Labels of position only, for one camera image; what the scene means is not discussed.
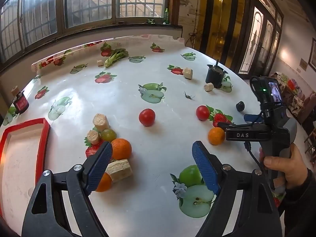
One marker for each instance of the person's right forearm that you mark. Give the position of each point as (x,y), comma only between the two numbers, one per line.
(301,207)

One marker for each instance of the small wall plaque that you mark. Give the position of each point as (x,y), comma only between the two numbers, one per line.
(303,64)

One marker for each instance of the green plum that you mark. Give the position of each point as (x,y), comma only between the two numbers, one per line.
(108,133)

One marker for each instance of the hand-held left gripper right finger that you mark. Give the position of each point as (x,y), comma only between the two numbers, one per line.
(205,169)

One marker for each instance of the printed cloth on chair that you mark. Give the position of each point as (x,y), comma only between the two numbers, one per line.
(291,88)

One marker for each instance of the framed wall picture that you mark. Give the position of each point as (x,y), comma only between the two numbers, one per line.
(313,54)

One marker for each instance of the person's right hand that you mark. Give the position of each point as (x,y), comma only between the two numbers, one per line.
(291,167)

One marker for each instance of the large beige sugarcane piece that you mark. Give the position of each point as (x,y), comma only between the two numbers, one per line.
(119,169)

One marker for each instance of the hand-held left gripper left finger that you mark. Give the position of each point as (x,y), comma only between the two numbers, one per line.
(98,170)

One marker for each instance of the fruit print tablecloth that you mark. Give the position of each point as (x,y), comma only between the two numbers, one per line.
(160,135)

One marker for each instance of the small black stem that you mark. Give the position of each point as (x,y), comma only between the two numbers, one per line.
(188,95)

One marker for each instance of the small beige sugarcane piece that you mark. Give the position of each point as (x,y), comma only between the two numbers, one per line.
(99,63)

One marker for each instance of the wooden chair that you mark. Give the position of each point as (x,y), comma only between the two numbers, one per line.
(311,148)

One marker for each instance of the green bottle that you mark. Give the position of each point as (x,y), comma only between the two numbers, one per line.
(166,16)

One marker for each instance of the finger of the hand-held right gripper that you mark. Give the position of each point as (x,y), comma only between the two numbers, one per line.
(225,126)
(251,118)

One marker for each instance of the black motor with red label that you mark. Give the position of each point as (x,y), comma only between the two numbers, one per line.
(20,103)

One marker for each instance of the red rimmed white tray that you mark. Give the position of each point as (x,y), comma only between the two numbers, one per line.
(22,158)

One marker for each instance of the golden door panel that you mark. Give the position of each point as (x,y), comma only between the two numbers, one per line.
(222,17)

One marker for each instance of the red tomato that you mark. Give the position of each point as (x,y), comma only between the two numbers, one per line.
(147,117)
(203,112)

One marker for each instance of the green leafy vegetable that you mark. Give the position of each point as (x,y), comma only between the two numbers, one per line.
(116,56)

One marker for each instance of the orange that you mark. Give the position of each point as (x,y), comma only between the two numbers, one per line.
(106,184)
(121,149)
(216,135)

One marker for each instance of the ornate glass door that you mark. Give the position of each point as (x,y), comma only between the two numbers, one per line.
(259,34)

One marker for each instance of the dark purple plum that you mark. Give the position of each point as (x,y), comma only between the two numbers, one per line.
(240,106)

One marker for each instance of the barred window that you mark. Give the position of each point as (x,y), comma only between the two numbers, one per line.
(86,2)

